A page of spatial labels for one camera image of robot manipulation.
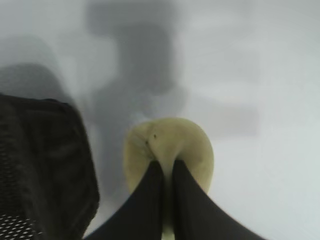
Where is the dark brown wicker basket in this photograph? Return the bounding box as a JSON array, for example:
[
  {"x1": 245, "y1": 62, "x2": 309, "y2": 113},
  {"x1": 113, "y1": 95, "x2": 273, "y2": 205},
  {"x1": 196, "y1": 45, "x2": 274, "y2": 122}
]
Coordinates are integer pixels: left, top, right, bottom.
[{"x1": 0, "y1": 92, "x2": 100, "y2": 240}]

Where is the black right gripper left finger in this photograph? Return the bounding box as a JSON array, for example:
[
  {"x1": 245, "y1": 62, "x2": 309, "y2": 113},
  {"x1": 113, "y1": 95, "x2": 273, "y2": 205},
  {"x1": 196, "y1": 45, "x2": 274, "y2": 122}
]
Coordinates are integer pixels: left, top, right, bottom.
[{"x1": 84, "y1": 160, "x2": 166, "y2": 240}]

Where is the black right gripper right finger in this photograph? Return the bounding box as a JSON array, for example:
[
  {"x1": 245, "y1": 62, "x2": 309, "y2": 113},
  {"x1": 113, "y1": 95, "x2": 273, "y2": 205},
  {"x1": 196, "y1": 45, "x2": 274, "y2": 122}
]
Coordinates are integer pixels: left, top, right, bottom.
[{"x1": 171, "y1": 159, "x2": 266, "y2": 240}]

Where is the pale yellow egg yolk pastry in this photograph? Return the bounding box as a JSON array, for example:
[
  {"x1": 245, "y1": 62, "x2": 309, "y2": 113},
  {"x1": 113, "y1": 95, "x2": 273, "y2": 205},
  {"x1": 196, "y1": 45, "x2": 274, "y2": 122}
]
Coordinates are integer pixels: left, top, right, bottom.
[{"x1": 122, "y1": 116, "x2": 215, "y2": 240}]

